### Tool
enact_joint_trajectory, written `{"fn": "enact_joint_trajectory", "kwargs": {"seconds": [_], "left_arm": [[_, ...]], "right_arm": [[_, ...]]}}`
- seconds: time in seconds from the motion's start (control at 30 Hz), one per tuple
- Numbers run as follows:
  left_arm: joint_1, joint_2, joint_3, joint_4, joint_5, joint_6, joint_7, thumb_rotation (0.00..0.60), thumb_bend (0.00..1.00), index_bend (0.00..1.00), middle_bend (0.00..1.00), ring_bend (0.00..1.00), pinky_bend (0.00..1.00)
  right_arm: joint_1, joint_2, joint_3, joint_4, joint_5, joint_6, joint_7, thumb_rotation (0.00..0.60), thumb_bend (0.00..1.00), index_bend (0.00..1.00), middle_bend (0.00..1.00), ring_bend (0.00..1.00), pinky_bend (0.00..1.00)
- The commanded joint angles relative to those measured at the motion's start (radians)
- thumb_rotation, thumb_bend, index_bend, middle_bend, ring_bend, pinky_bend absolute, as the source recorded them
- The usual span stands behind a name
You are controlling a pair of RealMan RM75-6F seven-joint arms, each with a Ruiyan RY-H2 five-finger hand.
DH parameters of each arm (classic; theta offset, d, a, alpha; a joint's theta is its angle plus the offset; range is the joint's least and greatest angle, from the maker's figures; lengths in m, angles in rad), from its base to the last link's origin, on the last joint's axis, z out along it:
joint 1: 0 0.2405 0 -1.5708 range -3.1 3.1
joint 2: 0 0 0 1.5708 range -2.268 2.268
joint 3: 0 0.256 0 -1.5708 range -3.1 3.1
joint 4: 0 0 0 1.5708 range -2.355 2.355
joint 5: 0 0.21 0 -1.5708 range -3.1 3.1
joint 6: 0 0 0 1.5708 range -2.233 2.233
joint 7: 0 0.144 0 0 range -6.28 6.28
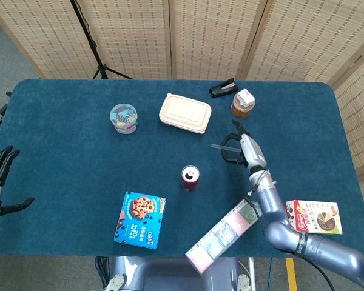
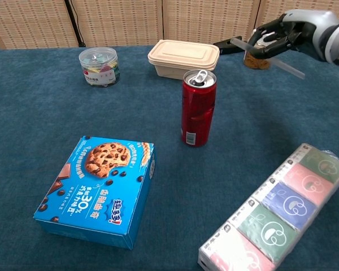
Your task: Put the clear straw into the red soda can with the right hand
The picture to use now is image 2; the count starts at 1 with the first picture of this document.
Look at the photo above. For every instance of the blue cookie box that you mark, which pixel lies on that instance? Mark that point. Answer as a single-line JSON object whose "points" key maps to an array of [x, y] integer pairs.
{"points": [[101, 194]]}

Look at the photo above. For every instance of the amber jar with white lid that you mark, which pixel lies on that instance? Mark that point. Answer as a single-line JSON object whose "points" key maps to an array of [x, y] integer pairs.
{"points": [[258, 63]]}

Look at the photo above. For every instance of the black tripod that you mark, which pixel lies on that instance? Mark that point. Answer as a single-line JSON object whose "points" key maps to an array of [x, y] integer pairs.
{"points": [[73, 22]]}

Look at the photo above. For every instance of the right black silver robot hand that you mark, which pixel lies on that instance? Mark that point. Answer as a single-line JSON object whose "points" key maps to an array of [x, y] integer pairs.
{"points": [[305, 28]]}

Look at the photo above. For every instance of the clear tub of colourful clips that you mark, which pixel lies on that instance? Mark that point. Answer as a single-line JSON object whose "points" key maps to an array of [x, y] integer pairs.
{"points": [[99, 67]]}

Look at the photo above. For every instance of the blue table cloth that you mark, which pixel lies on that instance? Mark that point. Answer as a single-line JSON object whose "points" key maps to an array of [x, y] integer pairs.
{"points": [[45, 118]]}

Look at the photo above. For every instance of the pastel tissue multipack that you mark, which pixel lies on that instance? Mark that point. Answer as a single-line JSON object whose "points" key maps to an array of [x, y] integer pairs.
{"points": [[277, 217]]}

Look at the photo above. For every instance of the beige lidded lunch box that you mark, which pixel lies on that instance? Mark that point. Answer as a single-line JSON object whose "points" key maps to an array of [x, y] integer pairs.
{"points": [[183, 59]]}

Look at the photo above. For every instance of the clear plastic straw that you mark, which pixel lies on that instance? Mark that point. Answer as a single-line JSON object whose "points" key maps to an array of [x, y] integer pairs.
{"points": [[289, 69]]}

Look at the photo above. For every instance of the red soda can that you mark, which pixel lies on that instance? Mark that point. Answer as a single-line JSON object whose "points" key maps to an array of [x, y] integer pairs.
{"points": [[197, 113]]}

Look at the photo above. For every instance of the bamboo folding screen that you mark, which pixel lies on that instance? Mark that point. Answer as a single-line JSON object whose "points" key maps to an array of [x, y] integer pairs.
{"points": [[124, 19]]}

